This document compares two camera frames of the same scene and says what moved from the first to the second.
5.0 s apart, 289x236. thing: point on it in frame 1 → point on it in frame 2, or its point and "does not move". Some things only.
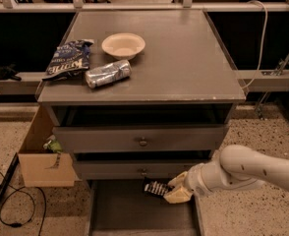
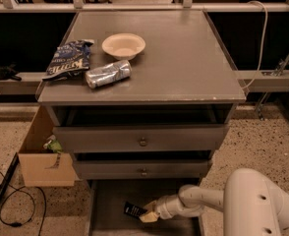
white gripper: (196, 180) → (163, 208)
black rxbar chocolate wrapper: (157, 188) → (134, 210)
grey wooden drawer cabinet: (140, 97) does not move
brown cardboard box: (41, 167) does not move
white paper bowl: (124, 45) does not move
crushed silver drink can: (108, 73) does not move
